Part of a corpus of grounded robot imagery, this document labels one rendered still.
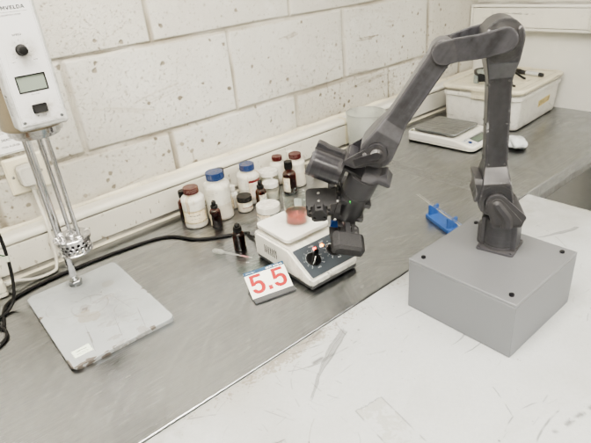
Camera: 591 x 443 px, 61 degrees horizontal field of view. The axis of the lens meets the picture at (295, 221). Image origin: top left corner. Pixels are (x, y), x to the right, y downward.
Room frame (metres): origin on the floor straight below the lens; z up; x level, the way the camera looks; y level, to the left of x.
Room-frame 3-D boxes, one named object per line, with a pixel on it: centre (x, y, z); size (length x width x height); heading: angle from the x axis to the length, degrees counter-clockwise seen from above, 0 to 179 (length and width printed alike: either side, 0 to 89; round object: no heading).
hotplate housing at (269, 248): (0.97, -0.01, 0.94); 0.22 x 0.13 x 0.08; 36
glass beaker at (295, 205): (0.99, 0.00, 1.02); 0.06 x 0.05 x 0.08; 14
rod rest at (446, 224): (1.07, -0.36, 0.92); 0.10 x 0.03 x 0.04; 15
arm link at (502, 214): (0.78, -0.36, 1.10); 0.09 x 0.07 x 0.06; 167
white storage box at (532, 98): (1.89, -0.83, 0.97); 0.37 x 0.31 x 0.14; 132
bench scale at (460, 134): (1.67, -0.57, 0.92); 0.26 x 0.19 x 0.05; 41
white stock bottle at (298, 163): (1.40, -0.02, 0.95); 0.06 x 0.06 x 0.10
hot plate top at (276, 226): (0.99, 0.01, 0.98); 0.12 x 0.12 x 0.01; 36
